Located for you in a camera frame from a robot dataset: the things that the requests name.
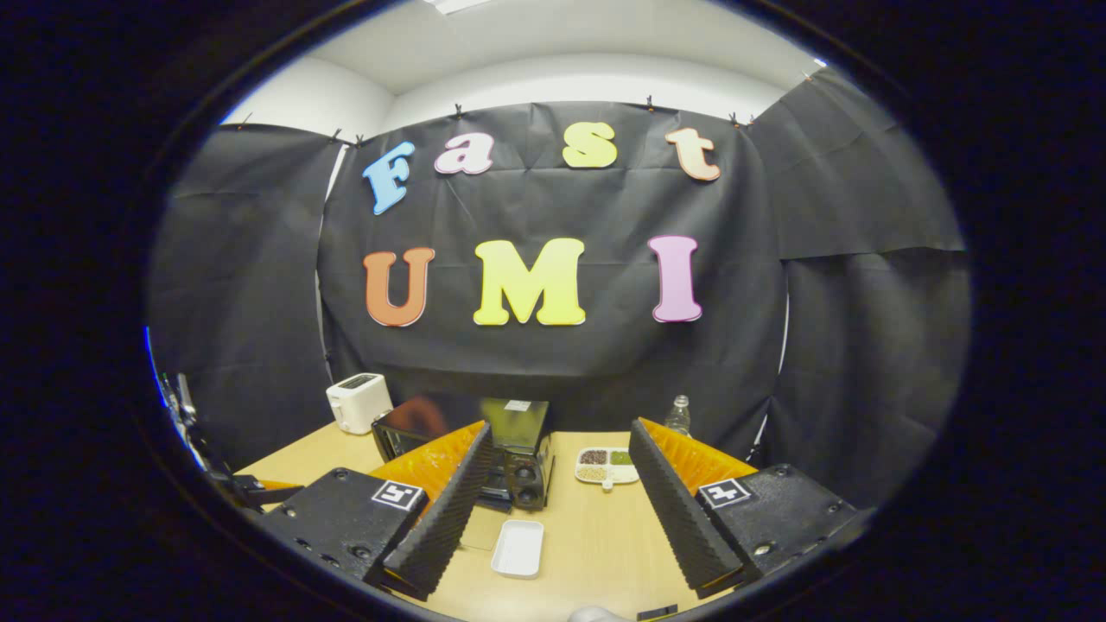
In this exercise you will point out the white rectangular tray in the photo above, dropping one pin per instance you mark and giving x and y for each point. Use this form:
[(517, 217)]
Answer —
[(518, 550)]

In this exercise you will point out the white toaster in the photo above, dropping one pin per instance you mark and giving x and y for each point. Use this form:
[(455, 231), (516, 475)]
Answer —
[(359, 406)]

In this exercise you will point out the white divided plate with beans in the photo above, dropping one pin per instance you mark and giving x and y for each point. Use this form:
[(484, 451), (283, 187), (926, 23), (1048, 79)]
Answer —
[(605, 466)]

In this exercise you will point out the black backdrop cloth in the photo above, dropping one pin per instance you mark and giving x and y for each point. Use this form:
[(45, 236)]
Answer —
[(562, 363)]

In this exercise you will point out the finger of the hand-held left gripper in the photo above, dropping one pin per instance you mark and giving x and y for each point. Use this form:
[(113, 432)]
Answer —
[(272, 494)]

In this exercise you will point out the black electric oven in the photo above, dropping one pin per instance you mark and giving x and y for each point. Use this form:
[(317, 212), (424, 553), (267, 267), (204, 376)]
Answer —
[(523, 471)]

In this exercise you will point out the ceiling light panel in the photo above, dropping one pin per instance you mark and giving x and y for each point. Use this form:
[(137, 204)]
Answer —
[(454, 4)]

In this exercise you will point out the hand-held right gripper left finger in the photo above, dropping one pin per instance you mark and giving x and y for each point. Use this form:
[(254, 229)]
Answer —
[(445, 523)]

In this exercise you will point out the clear plastic water bottle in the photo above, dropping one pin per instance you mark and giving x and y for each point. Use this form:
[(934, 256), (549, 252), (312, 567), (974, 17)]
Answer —
[(678, 419)]

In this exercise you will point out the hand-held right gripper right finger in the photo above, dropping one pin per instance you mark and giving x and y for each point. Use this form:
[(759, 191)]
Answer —
[(683, 518)]

